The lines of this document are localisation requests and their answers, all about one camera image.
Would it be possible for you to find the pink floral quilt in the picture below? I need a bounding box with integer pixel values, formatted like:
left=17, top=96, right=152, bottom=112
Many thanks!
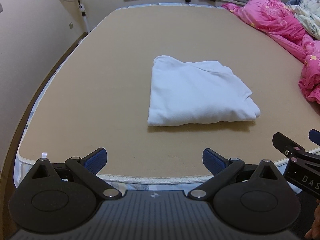
left=222, top=0, right=319, bottom=103

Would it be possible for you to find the white long-sleeve shirt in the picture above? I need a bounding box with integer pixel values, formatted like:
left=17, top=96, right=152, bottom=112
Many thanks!
left=148, top=55, right=261, bottom=126

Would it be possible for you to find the white floral blanket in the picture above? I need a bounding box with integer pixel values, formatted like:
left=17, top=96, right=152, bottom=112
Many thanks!
left=286, top=0, right=319, bottom=40

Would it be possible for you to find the person's hand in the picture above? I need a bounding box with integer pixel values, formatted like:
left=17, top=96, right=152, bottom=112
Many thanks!
left=305, top=199, right=320, bottom=239

